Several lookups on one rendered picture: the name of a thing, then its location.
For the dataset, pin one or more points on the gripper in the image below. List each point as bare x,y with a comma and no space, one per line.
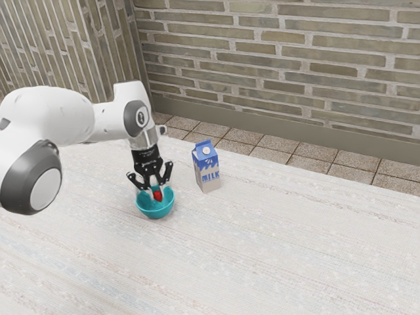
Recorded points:
146,158

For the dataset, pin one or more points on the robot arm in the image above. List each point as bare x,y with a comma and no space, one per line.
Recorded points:
49,118

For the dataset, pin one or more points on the red strawberry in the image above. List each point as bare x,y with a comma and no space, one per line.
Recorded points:
158,195

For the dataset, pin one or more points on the teal bowl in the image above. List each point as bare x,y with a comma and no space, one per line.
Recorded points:
157,206

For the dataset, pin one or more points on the blue and white milk carton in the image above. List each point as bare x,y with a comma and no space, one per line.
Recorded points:
206,167

